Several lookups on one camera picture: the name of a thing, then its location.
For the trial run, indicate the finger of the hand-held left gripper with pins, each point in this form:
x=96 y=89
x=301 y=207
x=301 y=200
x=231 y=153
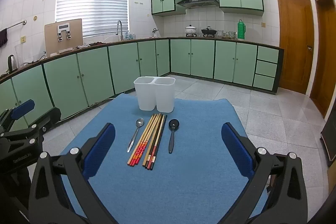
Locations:
x=50 y=116
x=22 y=108

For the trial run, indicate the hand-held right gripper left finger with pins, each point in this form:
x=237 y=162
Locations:
x=101 y=145

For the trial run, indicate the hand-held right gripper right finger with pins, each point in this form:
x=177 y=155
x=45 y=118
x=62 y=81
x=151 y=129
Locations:
x=235 y=148

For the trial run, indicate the red patterned bamboo chopstick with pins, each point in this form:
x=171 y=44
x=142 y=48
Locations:
x=141 y=138
x=144 y=139
x=149 y=137

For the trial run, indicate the metal spoon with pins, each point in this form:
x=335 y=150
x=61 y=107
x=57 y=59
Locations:
x=140 y=122

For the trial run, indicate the plain bamboo chopstick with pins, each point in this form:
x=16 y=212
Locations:
x=152 y=139
x=155 y=140

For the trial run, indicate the black chopstick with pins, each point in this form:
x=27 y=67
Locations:
x=160 y=138
x=157 y=140

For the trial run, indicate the black spoon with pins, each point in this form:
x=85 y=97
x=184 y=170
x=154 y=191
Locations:
x=173 y=124

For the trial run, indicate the white plastic utensil holder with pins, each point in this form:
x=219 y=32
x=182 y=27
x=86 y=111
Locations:
x=147 y=95

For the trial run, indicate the steel electric kettle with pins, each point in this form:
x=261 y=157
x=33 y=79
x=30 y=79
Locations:
x=11 y=62

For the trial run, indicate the clear glass pitcher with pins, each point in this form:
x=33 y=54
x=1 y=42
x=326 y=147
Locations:
x=20 y=56

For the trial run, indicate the blue table mat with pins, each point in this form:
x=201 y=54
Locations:
x=183 y=187

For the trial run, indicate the green cabinet drawer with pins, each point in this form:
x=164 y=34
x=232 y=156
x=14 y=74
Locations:
x=264 y=82
x=266 y=68
x=267 y=54

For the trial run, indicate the dark hanging towel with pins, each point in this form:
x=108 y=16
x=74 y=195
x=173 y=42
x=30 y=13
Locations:
x=3 y=37

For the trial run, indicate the brown cardboard board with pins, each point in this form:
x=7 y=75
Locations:
x=51 y=37

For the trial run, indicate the stack of glass bowls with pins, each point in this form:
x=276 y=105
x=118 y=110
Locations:
x=225 y=34

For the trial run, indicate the metal kitchen faucet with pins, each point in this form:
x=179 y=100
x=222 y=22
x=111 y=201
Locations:
x=120 y=23

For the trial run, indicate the green thermos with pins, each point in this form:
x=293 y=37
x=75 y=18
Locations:
x=241 y=29

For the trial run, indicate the black wok with lid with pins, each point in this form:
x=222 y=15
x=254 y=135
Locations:
x=209 y=31

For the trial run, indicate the wooden door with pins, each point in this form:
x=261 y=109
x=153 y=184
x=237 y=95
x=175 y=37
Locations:
x=325 y=56
x=294 y=43

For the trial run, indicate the white window blind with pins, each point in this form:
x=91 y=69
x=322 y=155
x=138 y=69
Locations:
x=92 y=1

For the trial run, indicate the white cooking pot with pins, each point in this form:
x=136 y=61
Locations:
x=191 y=29

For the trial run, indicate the black range hood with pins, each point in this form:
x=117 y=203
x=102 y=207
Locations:
x=197 y=2

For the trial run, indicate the yellow wall socket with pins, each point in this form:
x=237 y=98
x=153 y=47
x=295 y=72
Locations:
x=24 y=39

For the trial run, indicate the metal towel rail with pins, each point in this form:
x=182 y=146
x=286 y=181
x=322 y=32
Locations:
x=18 y=24

